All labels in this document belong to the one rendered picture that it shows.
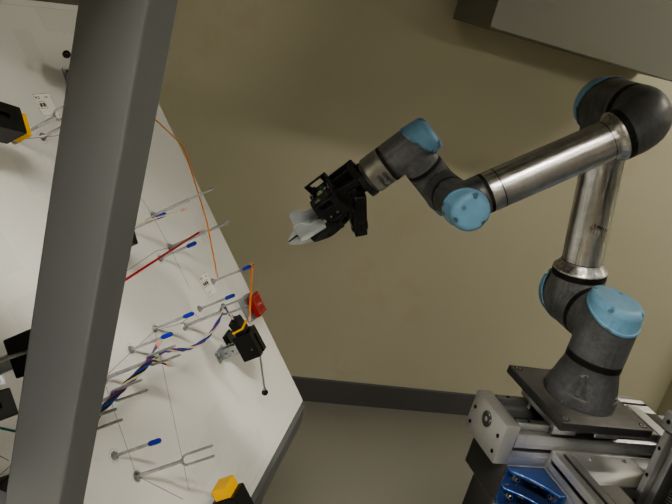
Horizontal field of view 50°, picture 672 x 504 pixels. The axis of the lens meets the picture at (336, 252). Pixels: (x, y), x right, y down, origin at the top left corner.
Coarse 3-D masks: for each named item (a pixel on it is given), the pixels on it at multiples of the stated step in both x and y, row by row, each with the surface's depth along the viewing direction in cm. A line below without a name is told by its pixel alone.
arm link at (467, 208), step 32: (640, 96) 133; (608, 128) 131; (640, 128) 130; (512, 160) 132; (544, 160) 130; (576, 160) 130; (608, 160) 132; (448, 192) 131; (480, 192) 128; (512, 192) 130; (480, 224) 129
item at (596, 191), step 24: (600, 96) 142; (576, 120) 152; (600, 168) 147; (576, 192) 152; (600, 192) 148; (576, 216) 153; (600, 216) 150; (576, 240) 153; (600, 240) 152; (576, 264) 155; (600, 264) 155; (552, 288) 159; (576, 288) 154; (552, 312) 160
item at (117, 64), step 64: (128, 0) 34; (128, 64) 35; (64, 128) 36; (128, 128) 36; (64, 192) 37; (128, 192) 38; (64, 256) 38; (128, 256) 41; (64, 320) 39; (64, 384) 40; (64, 448) 41
